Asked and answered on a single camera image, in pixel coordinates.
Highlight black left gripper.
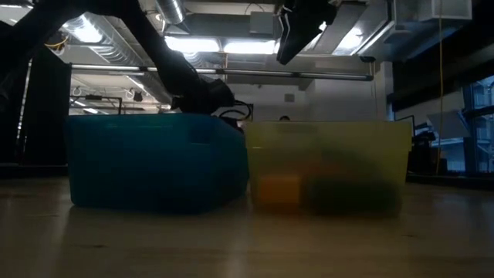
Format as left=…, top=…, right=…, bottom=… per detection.
left=171, top=79, right=235, bottom=115

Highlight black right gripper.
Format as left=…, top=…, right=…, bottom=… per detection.
left=276, top=0, right=339, bottom=66

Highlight teal plastic bin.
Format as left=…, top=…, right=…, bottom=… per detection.
left=66, top=113, right=251, bottom=215

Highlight orange Lego brick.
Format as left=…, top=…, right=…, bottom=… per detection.
left=257, top=174, right=303, bottom=205

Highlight yellow plastic bin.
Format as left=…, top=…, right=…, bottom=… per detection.
left=244, top=120, right=414, bottom=218

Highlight blue Lego brick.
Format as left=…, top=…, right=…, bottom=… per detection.
left=307, top=169, right=401, bottom=216

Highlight grey ceiling box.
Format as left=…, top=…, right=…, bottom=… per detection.
left=249, top=11, right=276, bottom=36

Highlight ceiling light panel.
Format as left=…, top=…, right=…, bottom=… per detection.
left=222, top=38, right=278, bottom=55
left=164, top=36, right=222, bottom=55

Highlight black partition panel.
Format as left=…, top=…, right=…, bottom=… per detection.
left=21, top=46, right=73, bottom=167

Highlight black equipment stack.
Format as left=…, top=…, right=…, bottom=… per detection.
left=408, top=115, right=438, bottom=175

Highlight window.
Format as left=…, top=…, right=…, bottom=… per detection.
left=462, top=75, right=494, bottom=175

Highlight silver horizontal rail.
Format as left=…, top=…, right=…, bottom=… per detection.
left=70, top=63, right=374, bottom=82

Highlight round silver duct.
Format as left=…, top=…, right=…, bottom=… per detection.
left=156, top=0, right=187, bottom=25

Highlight silver ventilation duct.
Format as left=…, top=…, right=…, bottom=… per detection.
left=61, top=11, right=173, bottom=105

